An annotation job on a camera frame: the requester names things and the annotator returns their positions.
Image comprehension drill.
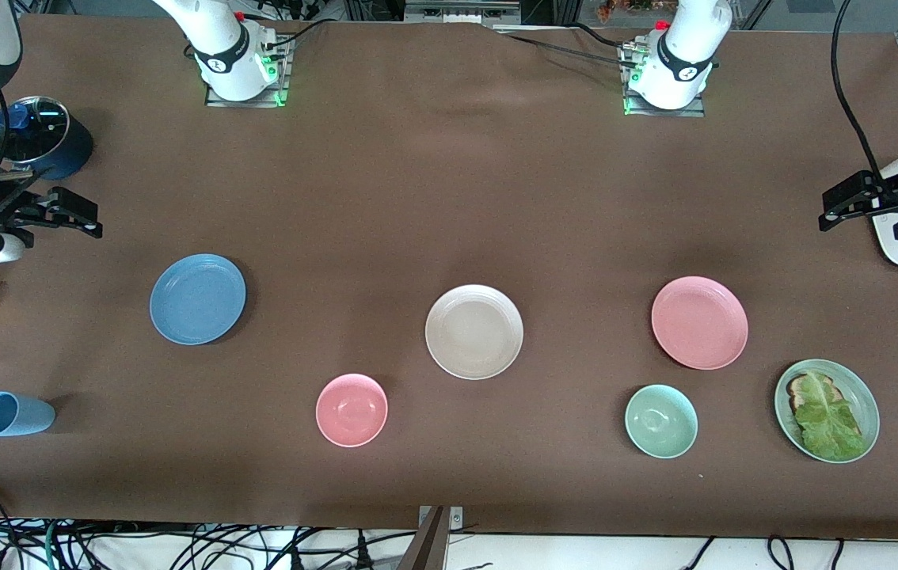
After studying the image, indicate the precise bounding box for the blue plate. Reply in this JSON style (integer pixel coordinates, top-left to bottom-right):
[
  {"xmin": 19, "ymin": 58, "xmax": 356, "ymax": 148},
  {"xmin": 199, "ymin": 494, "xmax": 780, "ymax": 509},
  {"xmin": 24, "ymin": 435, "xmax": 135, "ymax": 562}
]
[{"xmin": 150, "ymin": 253, "xmax": 247, "ymax": 346}]

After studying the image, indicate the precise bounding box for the pink plate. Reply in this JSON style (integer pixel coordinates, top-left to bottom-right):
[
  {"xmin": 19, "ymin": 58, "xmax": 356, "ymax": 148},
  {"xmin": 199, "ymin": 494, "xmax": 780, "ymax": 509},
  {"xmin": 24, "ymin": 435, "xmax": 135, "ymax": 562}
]
[{"xmin": 651, "ymin": 275, "xmax": 749, "ymax": 371}]

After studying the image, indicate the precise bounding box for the dark blue pot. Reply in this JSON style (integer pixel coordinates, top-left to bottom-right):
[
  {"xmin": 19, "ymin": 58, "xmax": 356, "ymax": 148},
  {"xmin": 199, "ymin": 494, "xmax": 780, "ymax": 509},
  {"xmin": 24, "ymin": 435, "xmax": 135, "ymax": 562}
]
[{"xmin": 0, "ymin": 95, "xmax": 93, "ymax": 181}]

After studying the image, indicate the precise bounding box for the toast slice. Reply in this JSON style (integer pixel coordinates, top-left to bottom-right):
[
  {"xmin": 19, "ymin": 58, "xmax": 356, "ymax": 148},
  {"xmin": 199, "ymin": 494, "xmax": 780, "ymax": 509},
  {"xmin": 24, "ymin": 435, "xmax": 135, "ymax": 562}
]
[{"xmin": 786, "ymin": 372, "xmax": 842, "ymax": 412}]

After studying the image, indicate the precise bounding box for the green plate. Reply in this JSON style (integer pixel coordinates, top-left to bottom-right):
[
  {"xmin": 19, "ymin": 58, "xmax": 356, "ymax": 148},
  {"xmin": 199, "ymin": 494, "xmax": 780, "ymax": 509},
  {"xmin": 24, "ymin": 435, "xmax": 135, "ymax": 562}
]
[{"xmin": 774, "ymin": 359, "xmax": 881, "ymax": 464}]

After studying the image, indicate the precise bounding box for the blue cup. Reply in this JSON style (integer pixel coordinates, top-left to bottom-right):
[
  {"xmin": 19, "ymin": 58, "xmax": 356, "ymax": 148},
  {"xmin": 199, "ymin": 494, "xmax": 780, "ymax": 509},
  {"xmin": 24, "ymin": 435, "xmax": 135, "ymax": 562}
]
[{"xmin": 0, "ymin": 391, "xmax": 56, "ymax": 438}]

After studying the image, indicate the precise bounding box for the green lettuce leaf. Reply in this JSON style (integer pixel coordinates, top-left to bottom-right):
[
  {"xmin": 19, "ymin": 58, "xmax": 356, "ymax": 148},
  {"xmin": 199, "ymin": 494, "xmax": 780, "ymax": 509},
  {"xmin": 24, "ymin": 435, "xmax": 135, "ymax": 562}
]
[{"xmin": 793, "ymin": 370, "xmax": 868, "ymax": 461}]

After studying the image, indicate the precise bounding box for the small green bowl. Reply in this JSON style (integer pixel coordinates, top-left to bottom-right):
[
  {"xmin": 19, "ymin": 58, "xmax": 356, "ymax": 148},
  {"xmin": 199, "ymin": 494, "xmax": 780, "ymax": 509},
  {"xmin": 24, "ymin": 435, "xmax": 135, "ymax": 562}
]
[{"xmin": 625, "ymin": 384, "xmax": 698, "ymax": 459}]

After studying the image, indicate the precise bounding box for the small pink bowl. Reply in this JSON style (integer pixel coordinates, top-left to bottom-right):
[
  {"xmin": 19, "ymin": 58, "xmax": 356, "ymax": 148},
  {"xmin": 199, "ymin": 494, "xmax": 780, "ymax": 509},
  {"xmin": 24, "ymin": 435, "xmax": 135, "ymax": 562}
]
[{"xmin": 315, "ymin": 373, "xmax": 389, "ymax": 448}]

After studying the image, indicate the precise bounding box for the brown table cloth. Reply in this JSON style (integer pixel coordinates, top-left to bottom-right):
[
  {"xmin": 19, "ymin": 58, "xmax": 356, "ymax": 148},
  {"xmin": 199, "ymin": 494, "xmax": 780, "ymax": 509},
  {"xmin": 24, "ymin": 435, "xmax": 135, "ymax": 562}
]
[{"xmin": 0, "ymin": 14, "xmax": 898, "ymax": 541}]

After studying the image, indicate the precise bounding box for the beige plate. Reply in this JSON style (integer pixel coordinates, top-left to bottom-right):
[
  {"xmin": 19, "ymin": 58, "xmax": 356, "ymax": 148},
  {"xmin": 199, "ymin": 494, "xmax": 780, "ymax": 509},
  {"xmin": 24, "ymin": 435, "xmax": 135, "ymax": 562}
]
[{"xmin": 424, "ymin": 284, "xmax": 524, "ymax": 381}]

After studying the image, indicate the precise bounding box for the dark wedge-shaped beam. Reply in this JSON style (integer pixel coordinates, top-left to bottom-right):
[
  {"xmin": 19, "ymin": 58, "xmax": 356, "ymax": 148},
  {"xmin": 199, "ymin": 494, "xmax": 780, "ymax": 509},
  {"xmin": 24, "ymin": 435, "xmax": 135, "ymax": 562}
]
[{"xmin": 398, "ymin": 507, "xmax": 450, "ymax": 570}]

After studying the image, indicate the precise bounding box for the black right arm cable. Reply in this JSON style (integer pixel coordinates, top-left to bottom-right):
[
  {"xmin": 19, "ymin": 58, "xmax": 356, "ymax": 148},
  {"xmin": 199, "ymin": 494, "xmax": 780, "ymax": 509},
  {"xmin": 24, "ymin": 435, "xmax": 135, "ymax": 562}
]
[{"xmin": 0, "ymin": 89, "xmax": 14, "ymax": 164}]

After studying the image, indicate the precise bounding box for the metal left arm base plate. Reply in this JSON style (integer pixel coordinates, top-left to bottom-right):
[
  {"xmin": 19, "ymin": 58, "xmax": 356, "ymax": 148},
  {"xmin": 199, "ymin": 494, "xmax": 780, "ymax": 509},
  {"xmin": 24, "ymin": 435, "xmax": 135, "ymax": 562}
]
[{"xmin": 622, "ymin": 40, "xmax": 707, "ymax": 118}]

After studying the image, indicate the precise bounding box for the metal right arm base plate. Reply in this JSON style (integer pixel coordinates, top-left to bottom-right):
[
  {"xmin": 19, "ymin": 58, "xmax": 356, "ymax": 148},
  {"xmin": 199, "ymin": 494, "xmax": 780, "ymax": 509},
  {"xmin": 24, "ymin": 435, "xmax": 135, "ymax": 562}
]
[{"xmin": 205, "ymin": 36, "xmax": 292, "ymax": 108}]

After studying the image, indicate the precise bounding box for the black cable to right base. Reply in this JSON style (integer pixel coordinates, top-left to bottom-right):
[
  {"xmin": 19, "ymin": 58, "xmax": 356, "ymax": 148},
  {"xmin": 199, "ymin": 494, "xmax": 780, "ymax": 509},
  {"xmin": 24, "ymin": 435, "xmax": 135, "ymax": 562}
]
[{"xmin": 265, "ymin": 19, "xmax": 339, "ymax": 50}]

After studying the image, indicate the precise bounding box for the black cable to base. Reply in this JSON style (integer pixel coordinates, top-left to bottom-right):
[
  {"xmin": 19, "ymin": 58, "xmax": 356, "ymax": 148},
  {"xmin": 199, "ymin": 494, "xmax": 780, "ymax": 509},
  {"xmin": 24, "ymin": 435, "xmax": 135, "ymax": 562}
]
[
  {"xmin": 265, "ymin": 19, "xmax": 339, "ymax": 50},
  {"xmin": 497, "ymin": 32, "xmax": 634, "ymax": 69}
]

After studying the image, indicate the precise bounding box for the black cable to left base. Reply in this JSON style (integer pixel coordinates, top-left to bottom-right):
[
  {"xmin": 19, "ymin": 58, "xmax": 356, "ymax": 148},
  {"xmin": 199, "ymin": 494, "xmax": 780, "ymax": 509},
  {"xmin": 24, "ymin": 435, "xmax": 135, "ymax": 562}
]
[{"xmin": 497, "ymin": 32, "xmax": 634, "ymax": 69}]

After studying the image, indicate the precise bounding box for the aluminium frame bar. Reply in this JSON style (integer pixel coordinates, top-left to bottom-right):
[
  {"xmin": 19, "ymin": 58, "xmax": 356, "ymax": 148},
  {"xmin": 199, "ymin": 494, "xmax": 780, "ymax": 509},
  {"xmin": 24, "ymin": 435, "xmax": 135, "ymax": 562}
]
[{"xmin": 404, "ymin": 0, "xmax": 523, "ymax": 26}]

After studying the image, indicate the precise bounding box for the small metal bracket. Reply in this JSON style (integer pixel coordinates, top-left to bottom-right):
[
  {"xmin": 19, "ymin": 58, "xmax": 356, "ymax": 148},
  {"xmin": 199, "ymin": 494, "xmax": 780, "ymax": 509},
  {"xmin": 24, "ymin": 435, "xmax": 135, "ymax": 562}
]
[{"xmin": 417, "ymin": 505, "xmax": 464, "ymax": 530}]

